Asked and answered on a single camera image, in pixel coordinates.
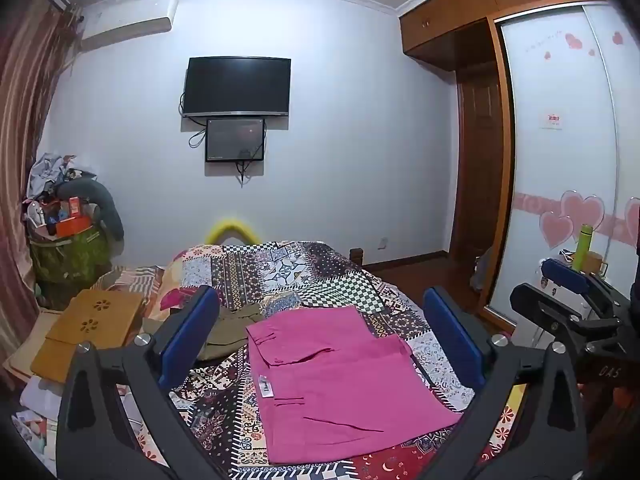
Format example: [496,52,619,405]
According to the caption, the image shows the grey plush toy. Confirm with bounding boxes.
[57,177,125,247]

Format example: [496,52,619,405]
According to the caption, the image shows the small black wall monitor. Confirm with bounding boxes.
[205,117,266,163]

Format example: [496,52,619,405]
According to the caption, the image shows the yellow curved cushion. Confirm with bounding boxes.
[206,218,260,246]

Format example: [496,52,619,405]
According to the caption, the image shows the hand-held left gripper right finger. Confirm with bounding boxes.
[422,286,587,480]

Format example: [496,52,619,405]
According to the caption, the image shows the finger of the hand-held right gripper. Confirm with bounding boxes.
[510,282,603,333]
[541,257,601,297]

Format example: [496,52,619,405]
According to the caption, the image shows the grey cloth bag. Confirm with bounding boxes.
[471,246,495,293]

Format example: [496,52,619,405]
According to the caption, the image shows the wooden folding table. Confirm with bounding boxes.
[30,288,146,387]

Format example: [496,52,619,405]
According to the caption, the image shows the striped pillow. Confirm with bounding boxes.
[95,265,167,307]

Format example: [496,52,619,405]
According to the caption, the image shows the pink pants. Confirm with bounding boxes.
[246,306,463,465]

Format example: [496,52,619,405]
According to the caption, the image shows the black wall television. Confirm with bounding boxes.
[181,56,292,118]

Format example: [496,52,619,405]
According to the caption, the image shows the brown striped curtain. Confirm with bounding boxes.
[0,0,82,346]

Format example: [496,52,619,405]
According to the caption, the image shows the white air conditioner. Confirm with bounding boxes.
[80,0,179,52]

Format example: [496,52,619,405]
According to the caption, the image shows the green bottle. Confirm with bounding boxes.
[572,225,595,271]

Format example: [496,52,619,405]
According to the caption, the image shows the white crumpled cloth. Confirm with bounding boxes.
[10,375,68,466]

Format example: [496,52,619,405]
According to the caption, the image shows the patchwork printed blanket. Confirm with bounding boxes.
[95,240,531,480]

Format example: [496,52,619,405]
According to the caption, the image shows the pile of clothes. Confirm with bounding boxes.
[27,154,97,197]

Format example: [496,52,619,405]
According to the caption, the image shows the white bedside cabinet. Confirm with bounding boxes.
[527,260,608,348]

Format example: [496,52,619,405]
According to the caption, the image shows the orange box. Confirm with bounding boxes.
[55,216,94,238]

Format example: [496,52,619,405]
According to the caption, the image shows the olive green pants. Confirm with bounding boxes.
[197,304,266,362]

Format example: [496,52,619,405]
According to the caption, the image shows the brown wooden door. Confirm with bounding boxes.
[452,67,507,267]

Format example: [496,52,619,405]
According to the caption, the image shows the green laundry bag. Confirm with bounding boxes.
[29,225,114,302]

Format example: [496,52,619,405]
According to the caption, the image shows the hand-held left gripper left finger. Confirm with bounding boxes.
[56,285,221,480]

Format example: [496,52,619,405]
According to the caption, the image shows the wooden wardrobe with white doors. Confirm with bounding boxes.
[399,0,640,333]

